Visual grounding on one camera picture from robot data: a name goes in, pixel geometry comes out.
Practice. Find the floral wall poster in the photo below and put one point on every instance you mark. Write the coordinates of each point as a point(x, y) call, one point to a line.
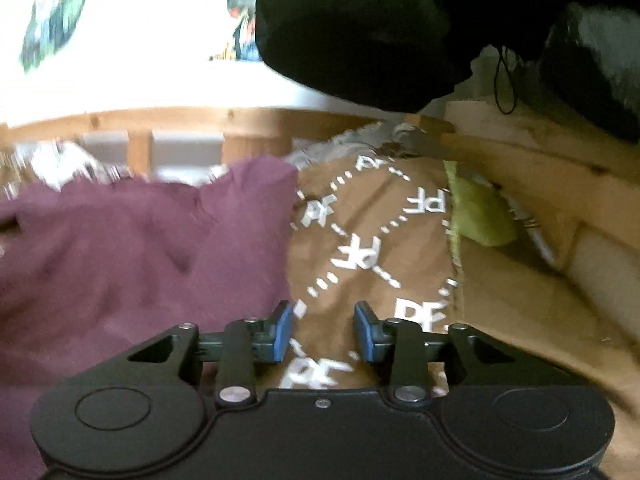
point(51, 25)
point(239, 43)

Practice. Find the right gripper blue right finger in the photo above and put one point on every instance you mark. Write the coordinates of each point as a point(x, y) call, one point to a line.
point(378, 340)

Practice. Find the brown PF patterned blanket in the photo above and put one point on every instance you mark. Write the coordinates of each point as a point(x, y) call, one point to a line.
point(379, 230)

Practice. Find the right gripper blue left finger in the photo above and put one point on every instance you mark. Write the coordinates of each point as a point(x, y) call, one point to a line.
point(265, 338)

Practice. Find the wooden bed frame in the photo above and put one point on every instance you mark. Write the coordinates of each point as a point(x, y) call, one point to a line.
point(586, 186)

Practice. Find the lime green cloth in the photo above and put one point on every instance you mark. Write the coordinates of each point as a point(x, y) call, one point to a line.
point(479, 212)

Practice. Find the maroon long sleeve shirt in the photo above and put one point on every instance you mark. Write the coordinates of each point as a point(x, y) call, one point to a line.
point(96, 268)

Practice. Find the black jacket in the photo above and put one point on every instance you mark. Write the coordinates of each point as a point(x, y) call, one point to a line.
point(400, 55)

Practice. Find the floral wall poster left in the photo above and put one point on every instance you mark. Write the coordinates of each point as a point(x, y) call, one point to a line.
point(51, 25)

